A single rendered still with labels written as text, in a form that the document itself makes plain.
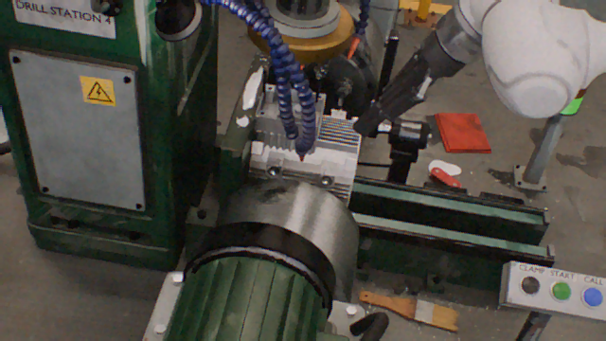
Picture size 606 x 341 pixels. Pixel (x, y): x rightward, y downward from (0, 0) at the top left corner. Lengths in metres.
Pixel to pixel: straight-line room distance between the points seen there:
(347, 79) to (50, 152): 0.62
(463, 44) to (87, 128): 0.63
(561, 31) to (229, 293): 0.52
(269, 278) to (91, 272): 0.77
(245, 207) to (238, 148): 0.14
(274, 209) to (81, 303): 0.51
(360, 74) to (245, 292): 0.84
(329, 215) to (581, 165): 0.96
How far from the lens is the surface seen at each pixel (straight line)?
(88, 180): 1.34
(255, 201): 1.13
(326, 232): 1.11
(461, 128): 1.91
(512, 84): 0.92
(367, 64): 1.51
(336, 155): 1.33
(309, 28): 1.16
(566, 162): 1.94
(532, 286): 1.24
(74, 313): 1.45
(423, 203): 1.52
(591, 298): 1.27
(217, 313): 0.76
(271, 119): 1.30
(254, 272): 0.77
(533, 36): 0.94
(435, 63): 1.13
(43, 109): 1.26
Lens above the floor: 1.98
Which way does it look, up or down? 44 degrees down
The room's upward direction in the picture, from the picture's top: 8 degrees clockwise
